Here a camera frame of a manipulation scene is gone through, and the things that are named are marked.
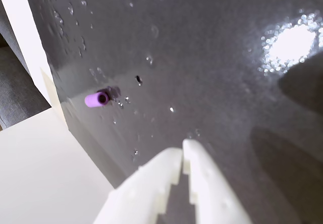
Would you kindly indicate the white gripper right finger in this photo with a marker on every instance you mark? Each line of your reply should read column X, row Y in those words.
column 212, row 188

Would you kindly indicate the black glossy mat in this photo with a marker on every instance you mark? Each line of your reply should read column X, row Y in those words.
column 202, row 82

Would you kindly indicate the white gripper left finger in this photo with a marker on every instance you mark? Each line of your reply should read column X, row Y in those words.
column 149, row 183

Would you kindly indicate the beige backing board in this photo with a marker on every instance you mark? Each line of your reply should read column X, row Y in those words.
column 51, row 92

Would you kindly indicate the purple pen grip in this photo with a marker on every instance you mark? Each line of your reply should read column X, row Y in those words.
column 94, row 100

